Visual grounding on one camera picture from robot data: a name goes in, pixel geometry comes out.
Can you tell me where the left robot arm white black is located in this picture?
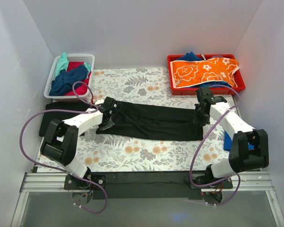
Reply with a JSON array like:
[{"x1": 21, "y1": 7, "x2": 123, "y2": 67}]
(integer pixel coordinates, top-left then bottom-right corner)
[{"x1": 40, "y1": 97, "x2": 122, "y2": 189}]

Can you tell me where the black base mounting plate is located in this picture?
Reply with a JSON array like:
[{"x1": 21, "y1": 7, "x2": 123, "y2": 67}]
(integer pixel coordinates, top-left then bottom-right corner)
[{"x1": 63, "y1": 171, "x2": 233, "y2": 201}]

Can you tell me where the teal t shirt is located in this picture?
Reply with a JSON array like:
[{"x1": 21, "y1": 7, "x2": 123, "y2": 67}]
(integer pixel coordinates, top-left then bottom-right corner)
[{"x1": 55, "y1": 52, "x2": 91, "y2": 77}]

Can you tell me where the floral patterned table mat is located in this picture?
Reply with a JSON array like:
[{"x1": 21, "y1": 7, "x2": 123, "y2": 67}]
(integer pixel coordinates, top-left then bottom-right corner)
[{"x1": 77, "y1": 68, "x2": 229, "y2": 172}]

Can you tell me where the folded black t shirt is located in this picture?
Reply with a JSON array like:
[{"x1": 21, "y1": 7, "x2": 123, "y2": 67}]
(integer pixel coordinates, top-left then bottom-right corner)
[{"x1": 38, "y1": 101, "x2": 90, "y2": 138}]

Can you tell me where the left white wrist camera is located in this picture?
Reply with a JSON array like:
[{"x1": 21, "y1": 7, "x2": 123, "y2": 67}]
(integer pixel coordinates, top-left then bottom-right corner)
[{"x1": 93, "y1": 99, "x2": 105, "y2": 106}]

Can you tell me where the navy blue t shirt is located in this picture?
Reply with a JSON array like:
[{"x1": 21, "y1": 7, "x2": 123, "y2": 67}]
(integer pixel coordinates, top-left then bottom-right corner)
[{"x1": 49, "y1": 64, "x2": 89, "y2": 96}]

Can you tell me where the folded blue t shirt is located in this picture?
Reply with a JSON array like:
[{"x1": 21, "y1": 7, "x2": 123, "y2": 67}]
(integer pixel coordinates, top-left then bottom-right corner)
[{"x1": 223, "y1": 131, "x2": 255, "y2": 151}]

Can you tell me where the magenta t shirt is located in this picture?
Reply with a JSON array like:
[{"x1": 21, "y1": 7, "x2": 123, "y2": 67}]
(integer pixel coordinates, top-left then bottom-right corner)
[{"x1": 67, "y1": 61, "x2": 91, "y2": 96}]

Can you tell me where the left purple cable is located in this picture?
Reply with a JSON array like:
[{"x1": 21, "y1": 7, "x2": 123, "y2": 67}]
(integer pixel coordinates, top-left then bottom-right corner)
[{"x1": 19, "y1": 81, "x2": 108, "y2": 214}]

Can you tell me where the white plastic laundry basket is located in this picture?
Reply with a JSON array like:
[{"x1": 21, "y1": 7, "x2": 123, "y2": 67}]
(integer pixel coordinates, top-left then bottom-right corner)
[{"x1": 44, "y1": 53, "x2": 95, "y2": 102}]

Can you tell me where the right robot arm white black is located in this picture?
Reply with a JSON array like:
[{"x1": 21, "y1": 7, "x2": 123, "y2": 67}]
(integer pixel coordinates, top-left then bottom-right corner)
[{"x1": 189, "y1": 87, "x2": 269, "y2": 188}]

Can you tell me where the orange floral cloth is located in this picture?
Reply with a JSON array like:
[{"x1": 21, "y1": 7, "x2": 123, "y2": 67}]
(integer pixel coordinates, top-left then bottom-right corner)
[{"x1": 170, "y1": 57, "x2": 239, "y2": 89}]

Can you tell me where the black t shirt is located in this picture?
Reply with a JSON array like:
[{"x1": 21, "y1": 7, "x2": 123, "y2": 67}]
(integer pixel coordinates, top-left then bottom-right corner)
[
  {"x1": 38, "y1": 101, "x2": 90, "y2": 138},
  {"x1": 96, "y1": 102, "x2": 203, "y2": 141}
]

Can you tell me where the aluminium frame rail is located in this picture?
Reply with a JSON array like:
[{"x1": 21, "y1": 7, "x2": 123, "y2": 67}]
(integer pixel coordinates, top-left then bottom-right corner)
[{"x1": 11, "y1": 171, "x2": 284, "y2": 227}]

